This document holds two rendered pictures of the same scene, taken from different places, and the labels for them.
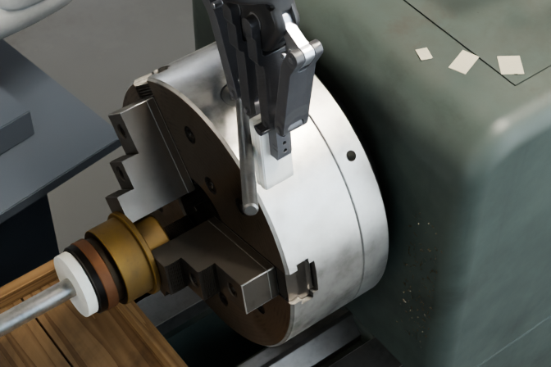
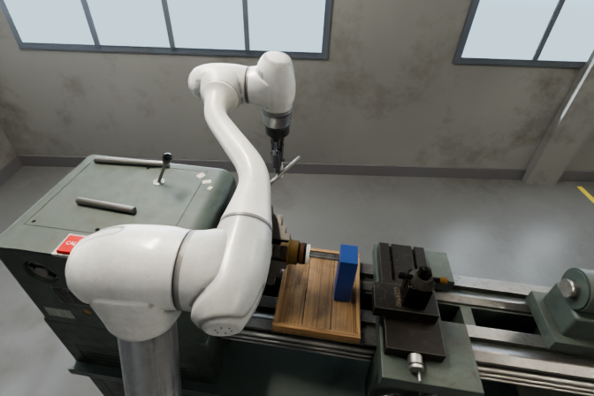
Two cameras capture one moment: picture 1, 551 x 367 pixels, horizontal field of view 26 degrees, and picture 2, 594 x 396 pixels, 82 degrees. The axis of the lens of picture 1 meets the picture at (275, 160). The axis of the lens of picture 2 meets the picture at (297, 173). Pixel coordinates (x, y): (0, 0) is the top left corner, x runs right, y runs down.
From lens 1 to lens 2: 1.49 m
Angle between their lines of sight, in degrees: 88
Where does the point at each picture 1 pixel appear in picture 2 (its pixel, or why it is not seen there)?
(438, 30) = (198, 190)
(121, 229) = (291, 244)
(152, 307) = (270, 302)
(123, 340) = (288, 293)
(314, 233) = not seen: hidden behind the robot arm
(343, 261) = not seen: hidden behind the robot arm
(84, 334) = (295, 303)
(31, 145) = not seen: outside the picture
